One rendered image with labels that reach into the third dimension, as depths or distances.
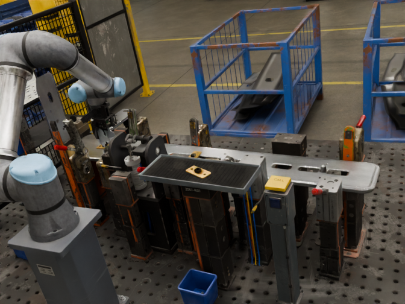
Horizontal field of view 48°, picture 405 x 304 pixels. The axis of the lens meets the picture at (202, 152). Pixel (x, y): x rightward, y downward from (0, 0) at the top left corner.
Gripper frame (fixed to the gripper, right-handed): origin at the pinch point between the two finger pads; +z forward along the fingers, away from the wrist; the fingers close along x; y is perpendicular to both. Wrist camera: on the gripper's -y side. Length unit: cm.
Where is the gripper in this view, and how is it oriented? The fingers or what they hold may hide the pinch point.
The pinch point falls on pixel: (103, 142)
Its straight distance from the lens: 210.7
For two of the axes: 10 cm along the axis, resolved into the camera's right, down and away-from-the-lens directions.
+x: 4.5, -4.8, 7.5
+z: 1.3, 8.7, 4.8
